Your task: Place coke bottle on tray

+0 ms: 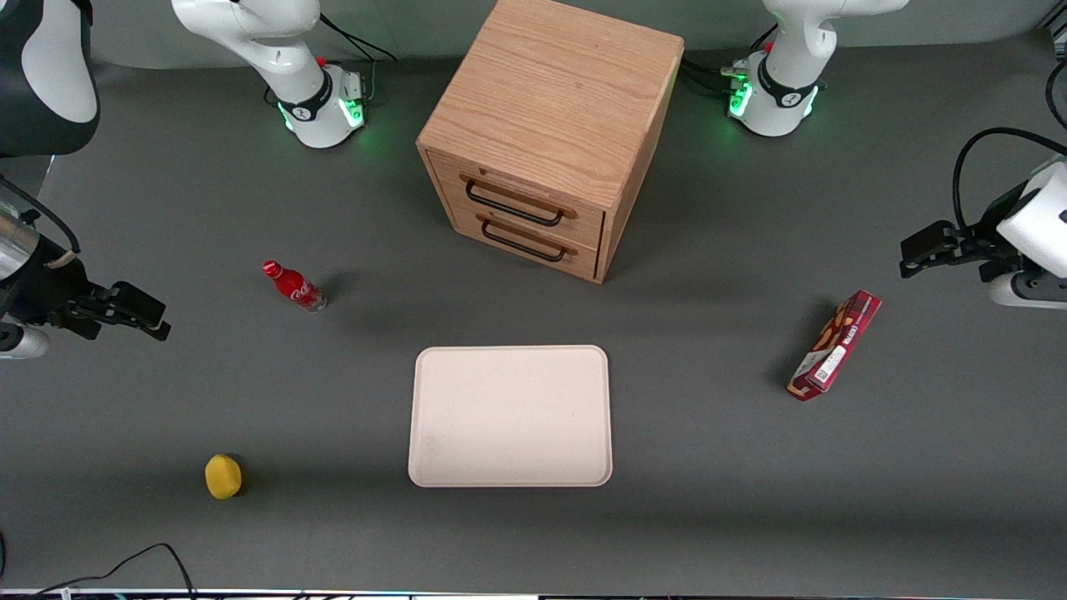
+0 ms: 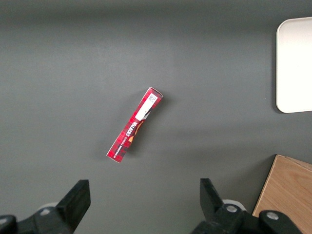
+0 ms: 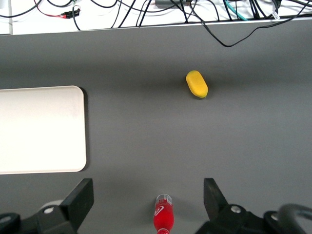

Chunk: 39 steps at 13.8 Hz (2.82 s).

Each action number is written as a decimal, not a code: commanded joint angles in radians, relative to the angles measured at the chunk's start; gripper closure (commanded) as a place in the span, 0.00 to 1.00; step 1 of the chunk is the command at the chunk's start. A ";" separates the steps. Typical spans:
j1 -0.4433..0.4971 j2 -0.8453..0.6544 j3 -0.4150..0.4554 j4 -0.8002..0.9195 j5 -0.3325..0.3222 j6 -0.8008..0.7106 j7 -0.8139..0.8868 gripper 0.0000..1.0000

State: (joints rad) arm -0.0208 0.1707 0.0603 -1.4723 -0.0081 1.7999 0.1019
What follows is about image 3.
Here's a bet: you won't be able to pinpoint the long black loose cable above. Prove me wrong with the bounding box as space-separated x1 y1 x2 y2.
199 14 312 48

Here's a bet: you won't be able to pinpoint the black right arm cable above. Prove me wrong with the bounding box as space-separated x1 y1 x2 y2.
276 203 312 234

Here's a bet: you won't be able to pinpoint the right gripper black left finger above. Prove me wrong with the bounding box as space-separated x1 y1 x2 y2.
35 178 95 234

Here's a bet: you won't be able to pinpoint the red and black connector wire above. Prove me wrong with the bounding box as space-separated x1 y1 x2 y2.
34 0 82 20

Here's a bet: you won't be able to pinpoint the yellow toy mango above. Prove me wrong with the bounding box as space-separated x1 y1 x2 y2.
185 70 209 99

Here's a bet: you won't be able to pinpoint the small red coke bottle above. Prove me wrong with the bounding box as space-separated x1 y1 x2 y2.
153 194 175 234

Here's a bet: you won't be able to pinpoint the cream rectangular plastic tray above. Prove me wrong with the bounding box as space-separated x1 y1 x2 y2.
0 85 87 175

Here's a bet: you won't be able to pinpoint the teal cable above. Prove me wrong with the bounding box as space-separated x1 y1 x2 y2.
224 0 249 21

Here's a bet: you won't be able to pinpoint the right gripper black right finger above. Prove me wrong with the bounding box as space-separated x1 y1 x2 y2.
197 178 265 234

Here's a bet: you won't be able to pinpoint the grey metal device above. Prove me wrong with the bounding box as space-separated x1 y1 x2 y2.
154 0 193 7

